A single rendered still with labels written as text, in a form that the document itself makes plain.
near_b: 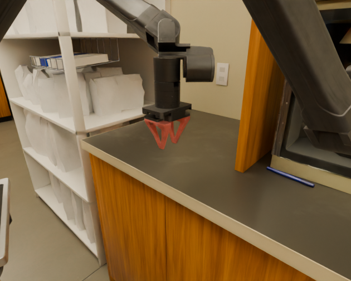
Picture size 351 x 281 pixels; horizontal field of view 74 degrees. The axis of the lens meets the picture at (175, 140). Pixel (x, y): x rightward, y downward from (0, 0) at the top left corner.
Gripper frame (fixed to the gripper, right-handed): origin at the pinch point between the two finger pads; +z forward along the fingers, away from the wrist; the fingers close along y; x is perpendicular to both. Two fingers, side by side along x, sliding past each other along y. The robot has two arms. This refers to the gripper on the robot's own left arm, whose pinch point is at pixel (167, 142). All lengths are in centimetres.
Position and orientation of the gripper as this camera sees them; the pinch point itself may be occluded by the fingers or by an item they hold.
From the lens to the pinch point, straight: 56.3
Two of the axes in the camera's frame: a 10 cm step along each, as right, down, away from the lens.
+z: 0.0, 9.2, 3.9
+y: 6.7, -2.9, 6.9
